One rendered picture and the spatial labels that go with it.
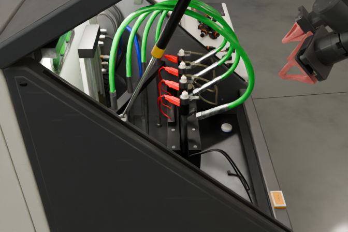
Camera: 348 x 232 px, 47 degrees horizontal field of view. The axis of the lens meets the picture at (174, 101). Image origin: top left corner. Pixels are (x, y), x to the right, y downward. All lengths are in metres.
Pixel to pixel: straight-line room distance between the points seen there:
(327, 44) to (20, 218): 0.73
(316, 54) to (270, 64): 2.79
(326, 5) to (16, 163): 0.63
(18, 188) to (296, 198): 1.81
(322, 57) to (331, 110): 2.37
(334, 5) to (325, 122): 2.34
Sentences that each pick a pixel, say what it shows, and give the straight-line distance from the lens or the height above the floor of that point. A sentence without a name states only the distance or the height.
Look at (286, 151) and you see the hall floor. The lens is 2.70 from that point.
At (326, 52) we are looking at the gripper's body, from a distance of 0.78.
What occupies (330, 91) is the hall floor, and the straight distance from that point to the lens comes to 3.36.
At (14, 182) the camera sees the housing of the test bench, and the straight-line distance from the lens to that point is 0.89.
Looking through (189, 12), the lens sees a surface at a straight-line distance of 0.90.
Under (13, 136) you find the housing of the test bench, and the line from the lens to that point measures 0.80.
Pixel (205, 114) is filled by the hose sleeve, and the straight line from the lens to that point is 1.02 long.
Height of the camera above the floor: 1.79
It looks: 36 degrees down
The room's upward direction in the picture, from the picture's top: straight up
